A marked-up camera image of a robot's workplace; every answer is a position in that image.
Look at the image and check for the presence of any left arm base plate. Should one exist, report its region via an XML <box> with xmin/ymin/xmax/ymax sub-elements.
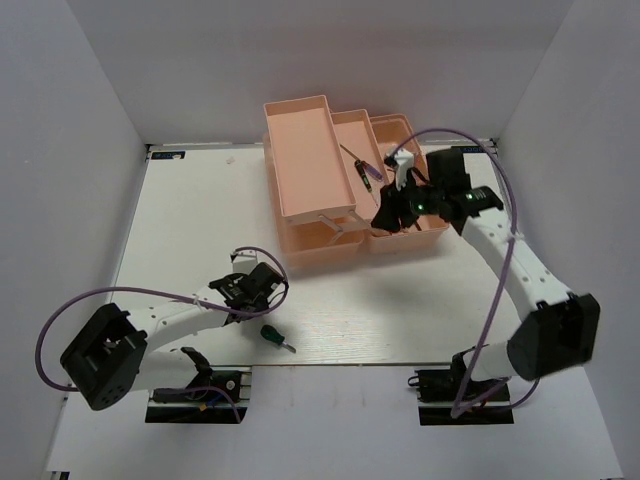
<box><xmin>145</xmin><ymin>367</ymin><xmax>252</xmax><ymax>425</ymax></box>

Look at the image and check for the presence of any pink plastic toolbox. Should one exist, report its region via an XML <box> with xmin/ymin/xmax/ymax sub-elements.
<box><xmin>263</xmin><ymin>95</ymin><xmax>449</xmax><ymax>269</ymax></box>

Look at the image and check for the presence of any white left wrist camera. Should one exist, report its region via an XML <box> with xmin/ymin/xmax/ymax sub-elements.
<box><xmin>230</xmin><ymin>250</ymin><xmax>259</xmax><ymax>275</ymax></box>

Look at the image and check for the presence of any blue red screwdriver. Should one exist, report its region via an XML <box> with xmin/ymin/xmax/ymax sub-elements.
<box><xmin>365</xmin><ymin>164</ymin><xmax>384</xmax><ymax>182</ymax></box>

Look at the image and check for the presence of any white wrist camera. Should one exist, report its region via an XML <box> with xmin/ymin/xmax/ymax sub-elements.
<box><xmin>384</xmin><ymin>148</ymin><xmax>415</xmax><ymax>191</ymax></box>
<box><xmin>230</xmin><ymin>250</ymin><xmax>259</xmax><ymax>275</ymax></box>

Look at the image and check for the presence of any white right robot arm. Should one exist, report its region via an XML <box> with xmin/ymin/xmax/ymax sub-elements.
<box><xmin>371</xmin><ymin>148</ymin><xmax>601</xmax><ymax>399</ymax></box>

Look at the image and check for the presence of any green black precision screwdriver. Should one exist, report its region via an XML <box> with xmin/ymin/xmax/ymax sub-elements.
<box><xmin>340</xmin><ymin>145</ymin><xmax>377</xmax><ymax>205</ymax></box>

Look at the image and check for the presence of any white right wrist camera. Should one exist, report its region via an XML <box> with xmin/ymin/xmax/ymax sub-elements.
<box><xmin>384</xmin><ymin>148</ymin><xmax>415</xmax><ymax>191</ymax></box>

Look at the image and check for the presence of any stubby green screwdriver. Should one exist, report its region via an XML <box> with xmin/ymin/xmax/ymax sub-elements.
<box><xmin>260</xmin><ymin>325</ymin><xmax>297</xmax><ymax>353</ymax></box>

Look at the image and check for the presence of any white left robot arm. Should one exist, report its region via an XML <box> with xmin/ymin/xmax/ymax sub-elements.
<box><xmin>60</xmin><ymin>253</ymin><xmax>289</xmax><ymax>411</ymax></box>

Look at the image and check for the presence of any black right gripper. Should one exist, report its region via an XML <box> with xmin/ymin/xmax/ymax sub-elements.
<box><xmin>370</xmin><ymin>172</ymin><xmax>443</xmax><ymax>234</ymax></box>

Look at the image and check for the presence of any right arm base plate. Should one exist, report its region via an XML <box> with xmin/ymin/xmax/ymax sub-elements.
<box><xmin>407</xmin><ymin>367</ymin><xmax>516</xmax><ymax>427</ymax></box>

